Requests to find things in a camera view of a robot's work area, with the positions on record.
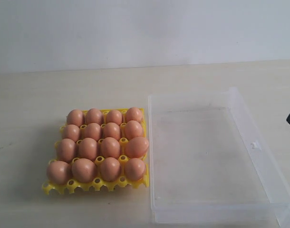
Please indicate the brown egg thirteen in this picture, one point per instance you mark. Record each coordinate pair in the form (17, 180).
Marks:
(136, 147)

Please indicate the brown egg four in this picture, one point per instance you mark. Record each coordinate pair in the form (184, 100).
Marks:
(135, 114)

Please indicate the brown egg sixteen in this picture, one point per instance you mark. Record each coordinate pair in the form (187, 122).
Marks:
(133, 129)

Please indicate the brown egg fifteen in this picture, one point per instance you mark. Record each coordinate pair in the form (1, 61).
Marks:
(134, 169)

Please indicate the brown egg three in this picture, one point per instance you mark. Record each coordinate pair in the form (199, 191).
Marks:
(114, 116)

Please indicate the brown egg eleven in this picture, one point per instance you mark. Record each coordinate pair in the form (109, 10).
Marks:
(112, 130)

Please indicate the brown egg ten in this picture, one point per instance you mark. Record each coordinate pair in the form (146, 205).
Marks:
(110, 147)

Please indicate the brown egg twelve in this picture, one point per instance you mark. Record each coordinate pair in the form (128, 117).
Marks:
(110, 169)

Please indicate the brown egg two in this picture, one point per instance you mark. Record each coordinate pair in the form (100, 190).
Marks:
(94, 115)

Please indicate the brown egg fourteen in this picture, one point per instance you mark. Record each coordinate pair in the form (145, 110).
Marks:
(93, 130)

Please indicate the brown egg nine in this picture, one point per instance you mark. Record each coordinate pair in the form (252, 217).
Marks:
(88, 149)

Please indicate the brown egg six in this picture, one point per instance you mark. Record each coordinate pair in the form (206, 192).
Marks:
(84, 170)

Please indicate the brown egg one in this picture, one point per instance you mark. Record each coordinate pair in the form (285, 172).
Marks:
(75, 117)

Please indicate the brown egg eight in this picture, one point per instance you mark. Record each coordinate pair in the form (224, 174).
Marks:
(72, 132)

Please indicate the brown egg seven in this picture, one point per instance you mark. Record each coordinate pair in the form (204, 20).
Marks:
(66, 150)

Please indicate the brown egg five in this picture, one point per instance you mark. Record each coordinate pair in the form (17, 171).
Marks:
(59, 172)

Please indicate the small white plastic clip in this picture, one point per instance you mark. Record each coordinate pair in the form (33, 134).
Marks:
(255, 145)

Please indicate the clear plastic container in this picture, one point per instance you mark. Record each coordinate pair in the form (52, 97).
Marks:
(202, 167)

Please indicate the yellow plastic egg tray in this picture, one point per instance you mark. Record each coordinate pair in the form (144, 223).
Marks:
(98, 183)

